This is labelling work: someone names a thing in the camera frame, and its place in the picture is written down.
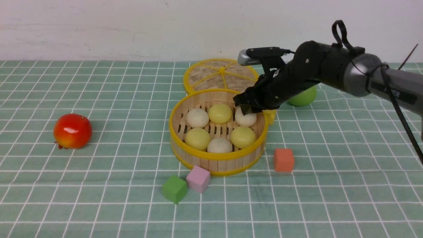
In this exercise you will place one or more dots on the beige bun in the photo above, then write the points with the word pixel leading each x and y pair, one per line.
pixel 219 145
pixel 247 120
pixel 197 118

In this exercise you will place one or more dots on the orange cube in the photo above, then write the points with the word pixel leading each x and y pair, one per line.
pixel 283 160

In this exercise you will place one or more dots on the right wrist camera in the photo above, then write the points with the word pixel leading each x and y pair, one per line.
pixel 264 56

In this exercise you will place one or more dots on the pink cube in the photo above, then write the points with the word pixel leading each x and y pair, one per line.
pixel 198 179

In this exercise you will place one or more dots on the bamboo steamer tray yellow rim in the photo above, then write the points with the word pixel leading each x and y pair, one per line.
pixel 218 164

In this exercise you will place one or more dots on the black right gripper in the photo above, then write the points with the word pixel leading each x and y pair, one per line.
pixel 271 90

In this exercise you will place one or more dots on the green checkered tablecloth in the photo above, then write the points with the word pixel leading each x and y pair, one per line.
pixel 355 174

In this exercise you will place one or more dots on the woven bamboo steamer lid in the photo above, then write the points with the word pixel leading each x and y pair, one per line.
pixel 219 74

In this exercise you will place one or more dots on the yellow bun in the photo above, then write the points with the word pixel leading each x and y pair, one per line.
pixel 220 113
pixel 198 138
pixel 242 137

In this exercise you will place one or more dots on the red apple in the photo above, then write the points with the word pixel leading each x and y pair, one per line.
pixel 72 131

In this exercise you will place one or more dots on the green cube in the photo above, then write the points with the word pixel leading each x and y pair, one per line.
pixel 174 189

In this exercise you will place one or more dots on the beige bun front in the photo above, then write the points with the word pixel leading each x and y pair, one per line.
pixel 219 145

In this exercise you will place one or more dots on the yellow cube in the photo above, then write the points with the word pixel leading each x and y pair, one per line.
pixel 270 115

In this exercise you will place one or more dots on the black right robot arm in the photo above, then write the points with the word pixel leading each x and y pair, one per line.
pixel 334 66

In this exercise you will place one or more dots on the green apple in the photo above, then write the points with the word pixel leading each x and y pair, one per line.
pixel 304 98

